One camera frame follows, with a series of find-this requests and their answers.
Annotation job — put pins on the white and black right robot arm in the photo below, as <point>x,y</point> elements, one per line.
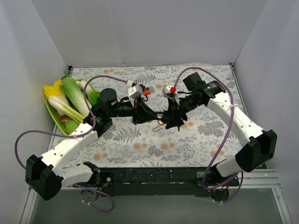
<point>258,145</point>

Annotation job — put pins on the napa cabbage toy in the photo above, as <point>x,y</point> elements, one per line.
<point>75,95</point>

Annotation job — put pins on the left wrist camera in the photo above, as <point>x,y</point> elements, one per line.
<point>134,92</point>

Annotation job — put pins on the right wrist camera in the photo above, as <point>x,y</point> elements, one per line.
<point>170,92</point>

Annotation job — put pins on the green vegetable tray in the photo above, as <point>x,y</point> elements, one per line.
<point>65,123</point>

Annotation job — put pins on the yellow-leaf cabbage toy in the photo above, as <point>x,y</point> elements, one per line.
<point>57,99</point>

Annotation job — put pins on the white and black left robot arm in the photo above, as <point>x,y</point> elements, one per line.
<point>47,174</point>

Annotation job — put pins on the orange and black padlock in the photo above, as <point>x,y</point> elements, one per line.
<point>146,92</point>

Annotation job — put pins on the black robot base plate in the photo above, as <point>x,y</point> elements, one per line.
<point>152,181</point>

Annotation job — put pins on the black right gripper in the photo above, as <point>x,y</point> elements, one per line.
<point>176,112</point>

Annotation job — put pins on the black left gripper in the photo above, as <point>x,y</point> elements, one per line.
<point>135,112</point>

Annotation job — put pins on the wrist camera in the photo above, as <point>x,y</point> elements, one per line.
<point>134,92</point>
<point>170,92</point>

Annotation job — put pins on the floral patterned table mat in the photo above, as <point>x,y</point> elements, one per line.
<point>124,144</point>

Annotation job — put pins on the aluminium frame rail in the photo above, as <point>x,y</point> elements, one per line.
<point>163,196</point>

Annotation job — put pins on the bok choy toy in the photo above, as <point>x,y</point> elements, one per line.
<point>91,93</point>

